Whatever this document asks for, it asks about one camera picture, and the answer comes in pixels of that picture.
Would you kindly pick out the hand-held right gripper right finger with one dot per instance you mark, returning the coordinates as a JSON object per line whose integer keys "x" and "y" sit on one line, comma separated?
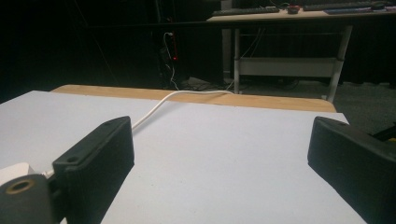
{"x": 351, "y": 161}

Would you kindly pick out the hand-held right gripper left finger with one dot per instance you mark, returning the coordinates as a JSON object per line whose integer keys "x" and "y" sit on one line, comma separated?
{"x": 96, "y": 161}

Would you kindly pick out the white charger plug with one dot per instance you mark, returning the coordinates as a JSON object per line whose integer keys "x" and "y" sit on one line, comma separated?
{"x": 14, "y": 172}

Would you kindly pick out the wooden desk with metal legs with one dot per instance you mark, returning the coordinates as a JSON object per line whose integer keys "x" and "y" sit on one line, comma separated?
{"x": 295, "y": 62}

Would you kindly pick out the white foam mat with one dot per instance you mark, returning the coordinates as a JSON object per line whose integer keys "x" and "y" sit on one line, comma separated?
{"x": 218, "y": 161}

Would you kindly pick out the power strip with red light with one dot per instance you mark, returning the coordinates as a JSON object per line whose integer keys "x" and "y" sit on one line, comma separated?
{"x": 174, "y": 46}

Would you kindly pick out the black keyboard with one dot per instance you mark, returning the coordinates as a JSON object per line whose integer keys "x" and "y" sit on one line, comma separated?
{"x": 339, "y": 6}
{"x": 246, "y": 11}

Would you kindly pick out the red and black small device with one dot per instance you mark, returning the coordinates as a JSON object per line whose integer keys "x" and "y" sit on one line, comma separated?
{"x": 293, "y": 9}

